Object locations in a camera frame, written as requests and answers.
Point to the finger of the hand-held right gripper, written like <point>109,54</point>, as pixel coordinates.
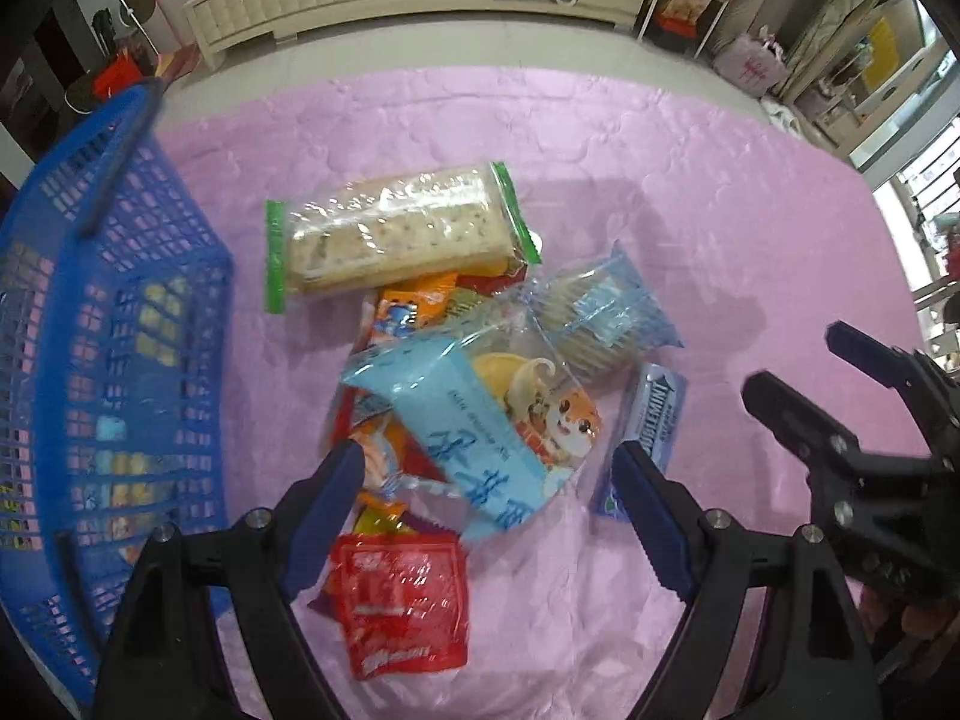
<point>795,424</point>
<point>870,349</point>

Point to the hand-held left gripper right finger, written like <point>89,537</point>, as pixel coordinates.
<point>652,517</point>

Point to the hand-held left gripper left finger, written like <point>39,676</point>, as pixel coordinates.
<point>330,510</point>

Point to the yellow red snack strip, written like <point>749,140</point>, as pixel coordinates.
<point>382,519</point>

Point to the blue white narrow packet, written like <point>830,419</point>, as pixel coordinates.
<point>652,412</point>

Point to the small red snack packet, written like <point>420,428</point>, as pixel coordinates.
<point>397,592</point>

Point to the light blue cartoon snack packet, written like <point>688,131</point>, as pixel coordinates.
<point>480,420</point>

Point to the clear blue wafer packet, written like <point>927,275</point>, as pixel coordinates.
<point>600,315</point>

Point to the blue plastic basket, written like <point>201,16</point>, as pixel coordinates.
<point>150,260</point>

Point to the person's right hand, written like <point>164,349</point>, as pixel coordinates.
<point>924,621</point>

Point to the long orange snack packet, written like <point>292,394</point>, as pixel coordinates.
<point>409,307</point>

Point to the yellow snack packet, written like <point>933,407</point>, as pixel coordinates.
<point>465,304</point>

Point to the white slippers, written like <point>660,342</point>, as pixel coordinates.
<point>784,116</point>

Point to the large red snack packet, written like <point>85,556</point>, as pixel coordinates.
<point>487,281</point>

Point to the green-edged cracker packet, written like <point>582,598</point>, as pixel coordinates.
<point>390,232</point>

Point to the pink bag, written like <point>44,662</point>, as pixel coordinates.
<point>750,64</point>

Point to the pink blanket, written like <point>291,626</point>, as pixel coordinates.
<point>600,127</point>

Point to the red bag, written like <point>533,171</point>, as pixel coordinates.
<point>118,75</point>

